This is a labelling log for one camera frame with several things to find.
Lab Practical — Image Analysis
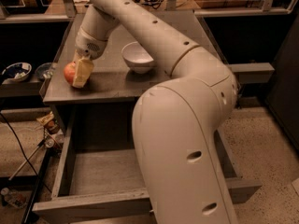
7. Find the small dark bowl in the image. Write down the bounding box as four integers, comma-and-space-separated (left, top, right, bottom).
35, 63, 54, 80

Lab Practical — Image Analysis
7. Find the plastic bottle on floor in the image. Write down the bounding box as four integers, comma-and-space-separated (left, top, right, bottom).
1, 188, 26, 209

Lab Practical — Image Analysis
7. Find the open grey top drawer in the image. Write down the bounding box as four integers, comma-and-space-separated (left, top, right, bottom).
33, 103, 261, 224

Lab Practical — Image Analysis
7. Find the grey wooden cabinet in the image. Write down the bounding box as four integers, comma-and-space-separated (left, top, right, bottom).
38, 10, 240, 135

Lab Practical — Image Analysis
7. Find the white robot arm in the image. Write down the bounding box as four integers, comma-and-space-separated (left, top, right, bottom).
75, 0, 238, 224

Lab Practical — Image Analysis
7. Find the white bowl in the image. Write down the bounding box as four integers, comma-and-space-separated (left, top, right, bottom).
121, 42, 156, 74

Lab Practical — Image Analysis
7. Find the snack bag on floor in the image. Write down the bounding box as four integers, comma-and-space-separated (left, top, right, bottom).
36, 112, 60, 134

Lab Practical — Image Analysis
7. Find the red apple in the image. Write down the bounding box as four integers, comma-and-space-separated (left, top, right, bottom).
64, 62, 76, 85

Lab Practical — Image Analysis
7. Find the blue patterned bowl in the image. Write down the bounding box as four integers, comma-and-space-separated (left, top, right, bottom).
2, 63, 32, 82

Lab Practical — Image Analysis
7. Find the grey side shelf right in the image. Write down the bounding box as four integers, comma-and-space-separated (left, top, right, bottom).
228, 63, 275, 84

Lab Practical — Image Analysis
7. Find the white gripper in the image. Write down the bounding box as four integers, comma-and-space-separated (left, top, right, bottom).
72, 28, 107, 88

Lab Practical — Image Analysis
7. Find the black cable on floor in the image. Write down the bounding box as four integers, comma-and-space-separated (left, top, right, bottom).
0, 111, 52, 194

